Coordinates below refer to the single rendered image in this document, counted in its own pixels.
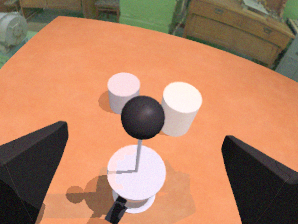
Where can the grey cylinder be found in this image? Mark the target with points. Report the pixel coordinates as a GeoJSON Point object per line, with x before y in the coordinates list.
{"type": "Point", "coordinates": [122, 87]}

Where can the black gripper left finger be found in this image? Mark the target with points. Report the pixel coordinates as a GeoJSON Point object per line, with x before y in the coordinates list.
{"type": "Point", "coordinates": [27, 167]}

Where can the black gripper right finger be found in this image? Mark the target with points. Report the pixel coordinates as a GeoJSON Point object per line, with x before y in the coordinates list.
{"type": "Point", "coordinates": [265, 191]}

